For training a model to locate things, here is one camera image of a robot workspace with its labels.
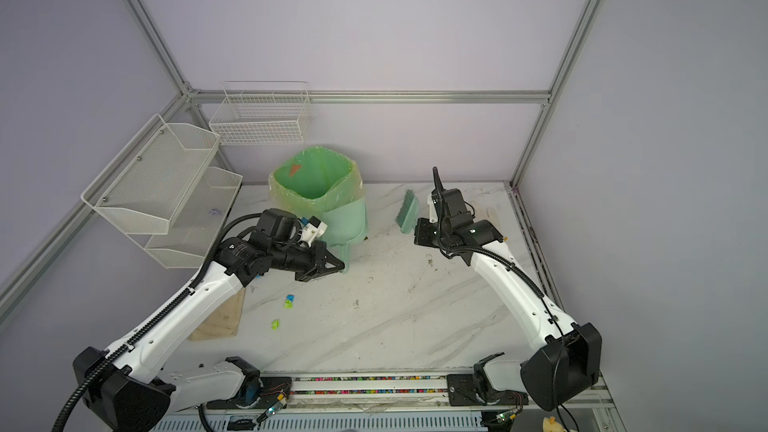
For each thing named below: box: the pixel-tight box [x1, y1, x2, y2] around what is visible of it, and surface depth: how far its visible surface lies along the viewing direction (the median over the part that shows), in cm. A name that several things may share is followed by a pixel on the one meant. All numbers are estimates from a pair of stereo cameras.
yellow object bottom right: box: [543, 416, 567, 432], surface depth 67 cm
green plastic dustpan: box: [322, 197, 368, 274], surface depth 82 cm
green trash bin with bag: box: [268, 146, 367, 245], surface depth 88 cm
